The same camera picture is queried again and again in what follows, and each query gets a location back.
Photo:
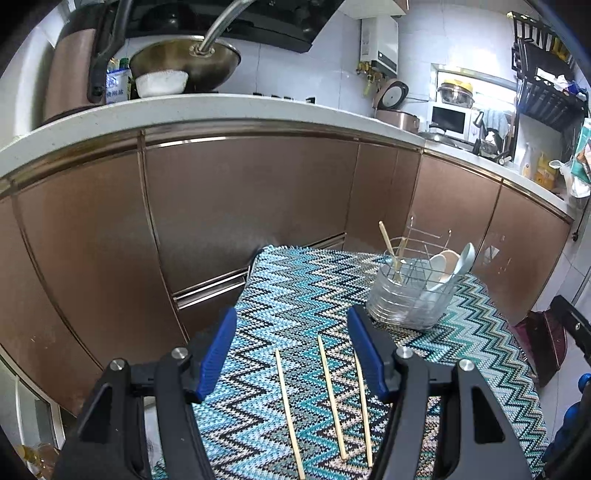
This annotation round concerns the black range hood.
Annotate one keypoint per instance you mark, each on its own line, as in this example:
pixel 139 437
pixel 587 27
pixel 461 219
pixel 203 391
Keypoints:
pixel 277 23

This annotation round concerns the maroon dustpan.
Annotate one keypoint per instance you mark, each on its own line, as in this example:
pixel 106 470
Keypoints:
pixel 540 346

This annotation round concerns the yellow pot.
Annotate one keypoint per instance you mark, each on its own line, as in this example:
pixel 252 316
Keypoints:
pixel 457 84

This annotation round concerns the steel pot lid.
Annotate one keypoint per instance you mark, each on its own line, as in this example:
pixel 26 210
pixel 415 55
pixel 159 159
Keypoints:
pixel 436 137

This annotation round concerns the pale blue ceramic spoon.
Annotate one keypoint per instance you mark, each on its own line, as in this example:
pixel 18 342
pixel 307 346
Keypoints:
pixel 466 258

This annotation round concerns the white spray bottle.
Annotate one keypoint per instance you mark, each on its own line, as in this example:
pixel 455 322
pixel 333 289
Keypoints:
pixel 529 161

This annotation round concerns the copper rice cooker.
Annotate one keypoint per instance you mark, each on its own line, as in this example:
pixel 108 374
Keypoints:
pixel 399 117

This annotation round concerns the white bowl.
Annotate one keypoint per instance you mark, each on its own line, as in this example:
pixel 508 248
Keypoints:
pixel 161 84

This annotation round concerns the blue towel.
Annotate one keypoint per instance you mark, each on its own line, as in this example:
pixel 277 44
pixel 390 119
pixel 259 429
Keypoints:
pixel 496 122

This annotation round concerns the zigzag woven tablecloth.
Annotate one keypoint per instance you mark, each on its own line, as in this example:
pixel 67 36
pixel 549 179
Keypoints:
pixel 300 300

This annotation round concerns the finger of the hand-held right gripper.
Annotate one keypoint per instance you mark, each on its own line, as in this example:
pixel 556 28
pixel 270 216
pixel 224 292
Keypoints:
pixel 577 429
pixel 577 330

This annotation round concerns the black gas stove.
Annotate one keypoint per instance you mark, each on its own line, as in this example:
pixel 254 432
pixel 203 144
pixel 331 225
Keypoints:
pixel 281 98

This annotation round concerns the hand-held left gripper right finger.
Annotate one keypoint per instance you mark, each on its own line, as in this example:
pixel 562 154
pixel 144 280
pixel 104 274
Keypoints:
pixel 369 355

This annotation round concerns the blue white salt bag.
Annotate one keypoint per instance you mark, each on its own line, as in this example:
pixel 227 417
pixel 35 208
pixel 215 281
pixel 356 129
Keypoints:
pixel 117 85

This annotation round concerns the teal bag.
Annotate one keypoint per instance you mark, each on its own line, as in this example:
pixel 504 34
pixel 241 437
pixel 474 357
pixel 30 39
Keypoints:
pixel 582 147

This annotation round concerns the yellow oil bottle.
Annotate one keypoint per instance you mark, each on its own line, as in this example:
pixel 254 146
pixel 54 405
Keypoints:
pixel 39 461

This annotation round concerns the wooden chopstick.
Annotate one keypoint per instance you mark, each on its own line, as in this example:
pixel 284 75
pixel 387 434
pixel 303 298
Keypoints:
pixel 290 415
pixel 331 397
pixel 387 242
pixel 364 415
pixel 401 251

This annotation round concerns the brown electric kettle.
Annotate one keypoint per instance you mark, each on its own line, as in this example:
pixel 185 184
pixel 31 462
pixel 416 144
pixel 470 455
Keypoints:
pixel 69 69

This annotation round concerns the steel mixing bowl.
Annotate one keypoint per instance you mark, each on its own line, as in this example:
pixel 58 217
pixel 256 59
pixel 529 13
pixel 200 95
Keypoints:
pixel 455 97

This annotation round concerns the white water heater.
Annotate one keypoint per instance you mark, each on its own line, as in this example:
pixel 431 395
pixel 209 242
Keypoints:
pixel 379 44

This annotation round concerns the white microwave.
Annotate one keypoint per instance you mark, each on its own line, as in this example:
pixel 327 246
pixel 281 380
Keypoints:
pixel 448 121

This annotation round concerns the black wall rack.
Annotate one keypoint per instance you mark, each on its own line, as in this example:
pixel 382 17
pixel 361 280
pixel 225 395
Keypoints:
pixel 549 106

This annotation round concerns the black frying pan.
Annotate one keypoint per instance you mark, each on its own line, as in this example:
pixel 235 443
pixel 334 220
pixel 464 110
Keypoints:
pixel 491 152

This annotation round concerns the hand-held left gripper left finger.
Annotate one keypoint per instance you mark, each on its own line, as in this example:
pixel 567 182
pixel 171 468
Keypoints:
pixel 214 355

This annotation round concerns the kitchen window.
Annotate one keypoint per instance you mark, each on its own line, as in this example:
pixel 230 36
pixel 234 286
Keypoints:
pixel 485 87

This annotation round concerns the copper base cabinets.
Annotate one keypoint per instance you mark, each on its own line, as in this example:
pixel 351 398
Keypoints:
pixel 231 207

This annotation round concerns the white ceramic spoon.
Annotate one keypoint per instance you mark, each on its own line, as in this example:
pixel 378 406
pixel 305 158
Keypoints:
pixel 443 267
pixel 438 287

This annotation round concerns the small white bag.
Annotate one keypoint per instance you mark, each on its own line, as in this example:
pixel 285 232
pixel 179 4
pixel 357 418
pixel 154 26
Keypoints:
pixel 572 182

